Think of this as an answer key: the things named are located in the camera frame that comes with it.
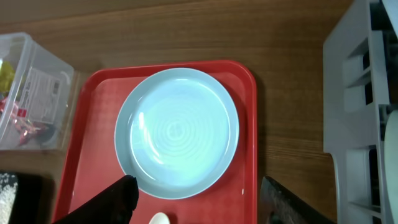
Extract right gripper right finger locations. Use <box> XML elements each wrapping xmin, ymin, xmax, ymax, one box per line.
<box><xmin>261</xmin><ymin>176</ymin><xmax>334</xmax><ymax>224</ymax></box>

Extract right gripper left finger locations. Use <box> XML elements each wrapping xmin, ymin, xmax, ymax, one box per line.
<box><xmin>55</xmin><ymin>175</ymin><xmax>139</xmax><ymax>224</ymax></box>

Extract white plastic spoon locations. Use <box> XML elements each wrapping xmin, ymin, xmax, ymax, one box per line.
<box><xmin>149</xmin><ymin>212</ymin><xmax>170</xmax><ymax>224</ymax></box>

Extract light blue plate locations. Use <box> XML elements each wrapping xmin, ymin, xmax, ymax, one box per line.
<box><xmin>114</xmin><ymin>68</ymin><xmax>239</xmax><ymax>200</ymax></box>

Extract white rice grains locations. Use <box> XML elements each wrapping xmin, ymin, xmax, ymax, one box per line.
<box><xmin>0</xmin><ymin>172</ymin><xmax>18</xmax><ymax>224</ymax></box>

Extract red snack wrapper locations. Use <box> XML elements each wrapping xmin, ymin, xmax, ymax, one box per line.
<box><xmin>1</xmin><ymin>103</ymin><xmax>55</xmax><ymax>150</ymax></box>

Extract green bowl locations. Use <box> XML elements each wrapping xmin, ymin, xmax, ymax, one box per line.
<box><xmin>384</xmin><ymin>110</ymin><xmax>398</xmax><ymax>223</ymax></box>

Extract yellow snack wrapper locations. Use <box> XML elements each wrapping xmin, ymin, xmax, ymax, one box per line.
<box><xmin>0</xmin><ymin>61</ymin><xmax>15</xmax><ymax>95</ymax></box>

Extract black waste tray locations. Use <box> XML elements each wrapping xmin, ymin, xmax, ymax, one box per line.
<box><xmin>1</xmin><ymin>170</ymin><xmax>55</xmax><ymax>224</ymax></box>

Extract grey dishwasher rack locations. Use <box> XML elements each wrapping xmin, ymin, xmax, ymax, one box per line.
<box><xmin>323</xmin><ymin>0</ymin><xmax>397</xmax><ymax>223</ymax></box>

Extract red plastic tray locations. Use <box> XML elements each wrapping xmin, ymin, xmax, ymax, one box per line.
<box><xmin>53</xmin><ymin>60</ymin><xmax>257</xmax><ymax>224</ymax></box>

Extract clear plastic bin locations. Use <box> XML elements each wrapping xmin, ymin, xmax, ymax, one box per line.
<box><xmin>1</xmin><ymin>32</ymin><xmax>75</xmax><ymax>150</ymax></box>

